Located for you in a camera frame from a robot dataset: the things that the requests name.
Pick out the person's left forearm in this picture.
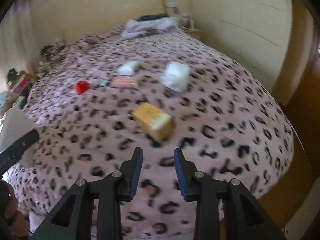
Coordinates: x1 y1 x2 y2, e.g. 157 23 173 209
7 214 29 237

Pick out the pink sheer curtain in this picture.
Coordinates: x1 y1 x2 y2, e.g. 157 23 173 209
0 0 33 75

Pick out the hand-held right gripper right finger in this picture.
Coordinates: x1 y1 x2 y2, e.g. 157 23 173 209
174 147 285 240

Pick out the wooden nightstand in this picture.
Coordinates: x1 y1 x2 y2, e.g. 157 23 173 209
184 27 202 39

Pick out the white rolled cloth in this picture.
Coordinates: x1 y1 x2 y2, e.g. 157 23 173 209
161 61 190 92

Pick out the pink leopard print blanket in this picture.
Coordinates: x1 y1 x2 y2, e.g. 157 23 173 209
5 25 294 240

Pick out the cluttered cosmetics shelf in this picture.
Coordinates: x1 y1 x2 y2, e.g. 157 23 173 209
37 39 67 77

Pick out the red paper box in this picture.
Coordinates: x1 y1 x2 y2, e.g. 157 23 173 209
75 81 91 95

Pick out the person's left hand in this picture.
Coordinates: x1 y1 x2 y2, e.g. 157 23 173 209
4 195 19 217

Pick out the white cardboard box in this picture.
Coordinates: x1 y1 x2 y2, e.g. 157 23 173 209
0 107 34 153

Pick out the orange cardboard box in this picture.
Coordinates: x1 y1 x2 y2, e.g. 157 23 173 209
132 102 175 141

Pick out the dark grey folded garment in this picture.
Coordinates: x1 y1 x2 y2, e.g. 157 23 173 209
137 14 169 22

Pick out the brown wooden door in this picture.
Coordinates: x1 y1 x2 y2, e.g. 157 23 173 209
260 12 320 230

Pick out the dark green cap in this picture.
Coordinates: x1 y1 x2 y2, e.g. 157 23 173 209
6 69 19 83

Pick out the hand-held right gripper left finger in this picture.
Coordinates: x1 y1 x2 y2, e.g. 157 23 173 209
31 147 144 240

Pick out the lavender clothes pile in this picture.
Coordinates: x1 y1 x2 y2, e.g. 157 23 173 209
121 17 179 40

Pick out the floral hand cream tube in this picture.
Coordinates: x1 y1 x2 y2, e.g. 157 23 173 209
92 79 112 87

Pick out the white tissue pack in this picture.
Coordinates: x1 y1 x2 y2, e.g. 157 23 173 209
117 60 140 77

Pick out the pink storage box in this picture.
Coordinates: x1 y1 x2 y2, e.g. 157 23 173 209
11 77 29 93

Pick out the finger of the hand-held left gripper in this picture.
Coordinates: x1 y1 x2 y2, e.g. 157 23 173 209
0 129 40 175

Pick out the cream wardrobe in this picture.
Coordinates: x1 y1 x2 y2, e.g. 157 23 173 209
190 0 293 105

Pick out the pink razor pack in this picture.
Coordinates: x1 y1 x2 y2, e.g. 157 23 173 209
111 77 139 88

